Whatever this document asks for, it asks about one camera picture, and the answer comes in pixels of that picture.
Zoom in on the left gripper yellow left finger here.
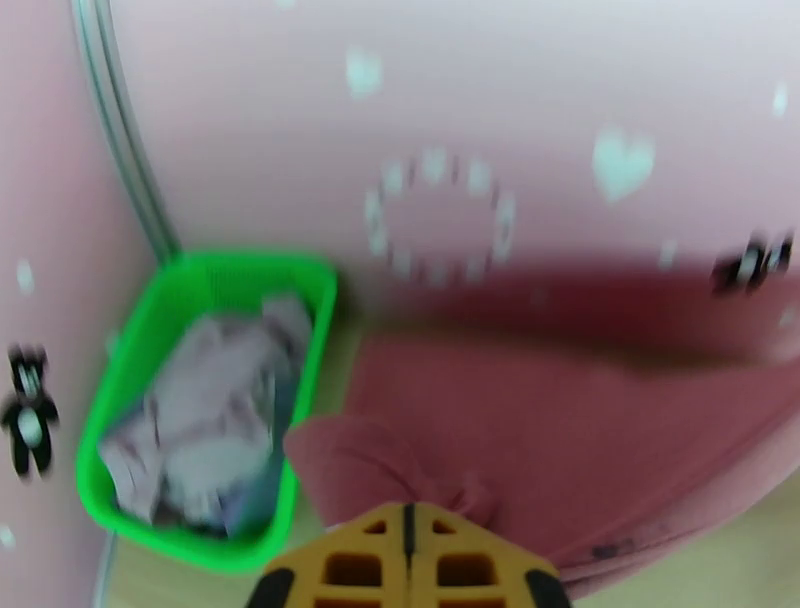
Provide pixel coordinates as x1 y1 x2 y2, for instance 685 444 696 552
246 501 411 608

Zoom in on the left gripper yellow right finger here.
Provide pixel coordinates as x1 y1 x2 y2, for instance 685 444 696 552
409 501 574 608

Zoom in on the grey blue cloth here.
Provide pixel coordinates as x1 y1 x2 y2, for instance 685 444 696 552
218 337 303 540

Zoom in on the red tank top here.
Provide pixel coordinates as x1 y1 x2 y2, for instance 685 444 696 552
284 262 800 603

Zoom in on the pale mauve shirt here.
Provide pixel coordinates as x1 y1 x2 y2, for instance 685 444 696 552
98 294 314 539

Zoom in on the green plastic basket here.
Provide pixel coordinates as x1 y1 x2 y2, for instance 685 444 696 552
74 248 340 575

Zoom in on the aluminium frame post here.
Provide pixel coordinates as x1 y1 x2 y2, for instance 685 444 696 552
69 0 184 264

